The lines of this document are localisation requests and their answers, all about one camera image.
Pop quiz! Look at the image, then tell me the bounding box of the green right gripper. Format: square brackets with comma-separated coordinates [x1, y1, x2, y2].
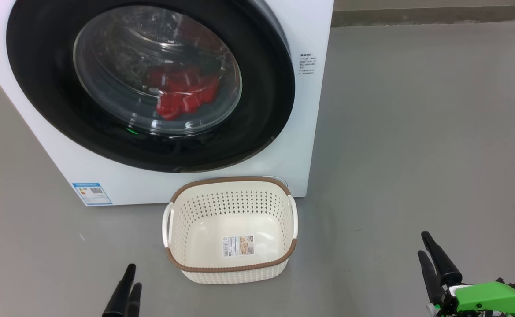
[418, 231, 515, 317]

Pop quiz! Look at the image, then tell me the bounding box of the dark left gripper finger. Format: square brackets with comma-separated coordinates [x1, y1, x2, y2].
[126, 283, 142, 317]
[102, 263, 137, 317]

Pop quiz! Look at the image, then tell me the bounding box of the red and white garment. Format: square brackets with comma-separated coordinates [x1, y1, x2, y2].
[145, 66, 221, 121]

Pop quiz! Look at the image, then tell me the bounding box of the round black washer door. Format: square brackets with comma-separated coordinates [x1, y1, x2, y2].
[6, 0, 296, 173]

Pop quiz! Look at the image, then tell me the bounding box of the white barcode shipping label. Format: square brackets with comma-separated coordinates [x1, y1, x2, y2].
[223, 235, 255, 258]

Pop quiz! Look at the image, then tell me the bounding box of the cream basket with brown rim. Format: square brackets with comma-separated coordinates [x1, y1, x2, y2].
[162, 177, 299, 285]

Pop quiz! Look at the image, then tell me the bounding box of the white front-load washing machine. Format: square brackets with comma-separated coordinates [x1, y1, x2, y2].
[0, 0, 335, 206]

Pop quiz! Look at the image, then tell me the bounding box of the blue energy label sticker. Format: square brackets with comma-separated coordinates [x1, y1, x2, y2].
[72, 182, 113, 206]

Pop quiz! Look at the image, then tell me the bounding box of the round drain filter cover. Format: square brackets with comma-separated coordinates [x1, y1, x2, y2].
[261, 176, 289, 191]

